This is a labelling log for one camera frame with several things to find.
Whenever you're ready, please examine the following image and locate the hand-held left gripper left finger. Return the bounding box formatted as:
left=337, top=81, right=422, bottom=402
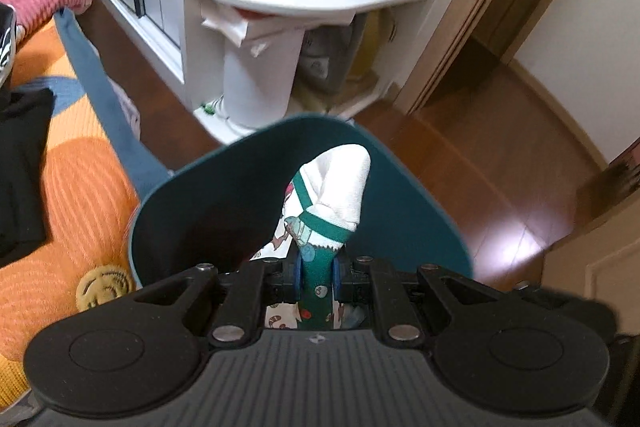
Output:
left=131, top=253, right=304, bottom=349

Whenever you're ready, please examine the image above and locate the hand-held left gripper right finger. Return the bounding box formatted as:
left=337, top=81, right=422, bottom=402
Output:
left=331, top=255, right=511, bottom=349

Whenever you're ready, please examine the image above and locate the green white printed bag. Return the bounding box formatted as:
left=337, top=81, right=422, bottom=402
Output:
left=252, top=144, right=373, bottom=333

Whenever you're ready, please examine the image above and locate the teal plastic bin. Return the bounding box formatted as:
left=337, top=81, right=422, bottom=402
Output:
left=126, top=113, right=475, bottom=303

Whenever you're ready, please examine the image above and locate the grey bag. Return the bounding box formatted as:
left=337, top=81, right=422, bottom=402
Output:
left=299, top=24, right=368, bottom=95

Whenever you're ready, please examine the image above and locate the bed with orange floral sheet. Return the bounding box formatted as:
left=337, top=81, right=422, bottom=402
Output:
left=0, top=9, right=171, bottom=408

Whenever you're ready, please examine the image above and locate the stack of white papers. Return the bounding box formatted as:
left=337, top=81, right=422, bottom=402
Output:
left=200, top=2, right=306, bottom=58

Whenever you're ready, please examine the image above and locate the beige cabinet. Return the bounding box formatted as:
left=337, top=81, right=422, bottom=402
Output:
left=542, top=207, right=640, bottom=338

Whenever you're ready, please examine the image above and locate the black garment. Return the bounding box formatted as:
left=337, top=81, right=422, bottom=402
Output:
left=0, top=88, right=55, bottom=265

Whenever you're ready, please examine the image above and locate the wooden door frame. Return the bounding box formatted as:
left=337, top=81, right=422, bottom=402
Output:
left=395, top=0, right=551, bottom=115

